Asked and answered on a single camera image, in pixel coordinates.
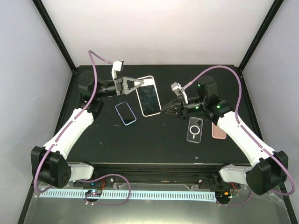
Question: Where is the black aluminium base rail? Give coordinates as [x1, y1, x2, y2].
[44, 163, 248, 187]

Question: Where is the controller board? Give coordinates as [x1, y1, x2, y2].
[85, 189, 102, 197]
[215, 191, 234, 201]

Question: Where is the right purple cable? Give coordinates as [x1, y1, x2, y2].
[182, 65, 296, 208]

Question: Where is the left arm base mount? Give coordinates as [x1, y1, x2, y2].
[73, 175, 115, 189]

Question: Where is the light blue slotted cable duct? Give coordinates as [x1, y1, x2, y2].
[40, 189, 216, 202]

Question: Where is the right controller board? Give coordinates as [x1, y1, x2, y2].
[215, 191, 234, 201]

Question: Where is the phone in blue case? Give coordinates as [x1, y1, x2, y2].
[115, 101, 137, 126]

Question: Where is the phone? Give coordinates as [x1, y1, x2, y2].
[136, 76, 161, 117]
[186, 117, 203, 144]
[115, 101, 137, 126]

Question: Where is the purple cable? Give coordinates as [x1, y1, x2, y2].
[34, 49, 131, 207]
[182, 65, 296, 208]

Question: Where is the black frame post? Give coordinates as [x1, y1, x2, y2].
[238, 0, 284, 72]
[32, 0, 76, 72]

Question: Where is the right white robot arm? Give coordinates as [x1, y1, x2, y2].
[161, 76, 288, 195]

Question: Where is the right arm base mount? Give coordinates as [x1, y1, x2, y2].
[197, 172, 241, 190]

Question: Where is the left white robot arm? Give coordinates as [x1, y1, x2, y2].
[30, 70, 144, 192]

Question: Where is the right black frame post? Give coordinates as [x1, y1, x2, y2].
[238, 0, 284, 72]

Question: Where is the left controller board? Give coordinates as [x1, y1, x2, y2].
[85, 189, 102, 197]

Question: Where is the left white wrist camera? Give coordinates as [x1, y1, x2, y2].
[111, 60, 124, 80]

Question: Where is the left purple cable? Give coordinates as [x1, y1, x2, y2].
[34, 49, 131, 207]

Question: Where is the pink phone case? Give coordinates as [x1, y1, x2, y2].
[212, 122, 227, 140]

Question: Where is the left black frame post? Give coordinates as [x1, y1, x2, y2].
[32, 0, 76, 72]

